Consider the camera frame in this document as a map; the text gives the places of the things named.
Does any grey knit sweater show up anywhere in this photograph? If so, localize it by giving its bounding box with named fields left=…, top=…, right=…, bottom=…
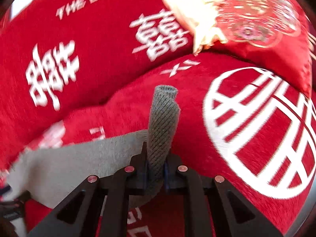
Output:
left=5, top=85, right=180, bottom=208

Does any red wedding bed quilt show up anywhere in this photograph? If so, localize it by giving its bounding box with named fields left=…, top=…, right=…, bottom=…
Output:
left=1, top=0, right=315, bottom=236

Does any red embroidered cushion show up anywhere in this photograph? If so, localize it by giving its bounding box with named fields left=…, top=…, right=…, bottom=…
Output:
left=209, top=0, right=313, bottom=97

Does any cream fringed pillow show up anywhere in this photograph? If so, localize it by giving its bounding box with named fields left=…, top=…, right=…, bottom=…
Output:
left=162, top=0, right=228, bottom=56

